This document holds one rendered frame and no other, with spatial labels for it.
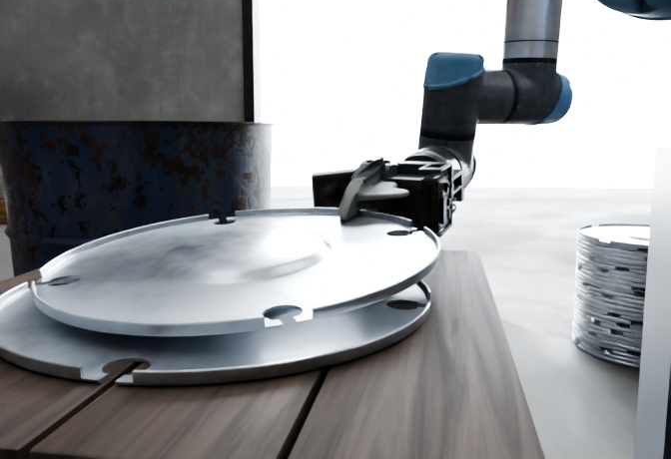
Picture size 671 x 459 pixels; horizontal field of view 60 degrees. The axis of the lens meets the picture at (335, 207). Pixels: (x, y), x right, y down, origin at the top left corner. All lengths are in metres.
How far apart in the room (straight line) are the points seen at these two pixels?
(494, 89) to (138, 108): 4.13
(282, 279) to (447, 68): 0.45
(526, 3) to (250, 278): 0.59
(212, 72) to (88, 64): 0.96
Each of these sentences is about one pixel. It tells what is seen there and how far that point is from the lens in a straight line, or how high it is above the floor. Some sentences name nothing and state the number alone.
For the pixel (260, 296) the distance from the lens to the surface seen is 0.35.
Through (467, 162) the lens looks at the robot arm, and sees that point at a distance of 0.78.
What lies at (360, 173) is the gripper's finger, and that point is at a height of 0.43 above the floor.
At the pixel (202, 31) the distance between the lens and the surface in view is 4.66.
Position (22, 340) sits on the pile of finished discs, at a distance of 0.37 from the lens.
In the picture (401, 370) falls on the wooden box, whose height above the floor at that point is 0.35.
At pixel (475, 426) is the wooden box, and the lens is 0.25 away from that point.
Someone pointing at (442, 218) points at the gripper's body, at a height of 0.38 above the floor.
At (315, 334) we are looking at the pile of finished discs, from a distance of 0.34.
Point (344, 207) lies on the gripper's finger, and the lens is 0.53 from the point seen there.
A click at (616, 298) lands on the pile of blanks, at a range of 1.30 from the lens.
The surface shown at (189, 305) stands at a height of 0.37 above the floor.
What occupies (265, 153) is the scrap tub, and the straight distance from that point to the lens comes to 0.91.
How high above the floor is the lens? 0.47
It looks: 7 degrees down
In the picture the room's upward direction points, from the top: straight up
